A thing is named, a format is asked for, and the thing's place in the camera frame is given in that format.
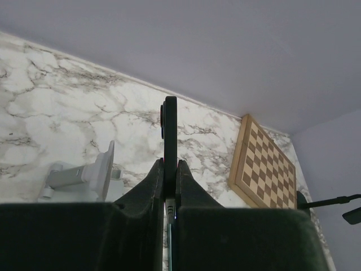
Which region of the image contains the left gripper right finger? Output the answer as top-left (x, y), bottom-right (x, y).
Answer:
top-left (174, 161), bottom-right (329, 270)

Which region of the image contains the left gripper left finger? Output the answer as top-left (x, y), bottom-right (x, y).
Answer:
top-left (1, 160), bottom-right (164, 270)

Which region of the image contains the black phone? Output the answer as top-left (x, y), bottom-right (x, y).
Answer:
top-left (160, 96), bottom-right (178, 270)
top-left (342, 207), bottom-right (361, 225)

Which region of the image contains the silver phone stand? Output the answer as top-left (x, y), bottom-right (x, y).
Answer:
top-left (36, 141), bottom-right (124, 203)

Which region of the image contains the black back round-base stand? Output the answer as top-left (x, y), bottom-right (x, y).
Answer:
top-left (297, 191), bottom-right (361, 210)

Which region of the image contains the wooden chessboard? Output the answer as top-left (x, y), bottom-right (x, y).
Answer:
top-left (228, 114), bottom-right (297, 209)

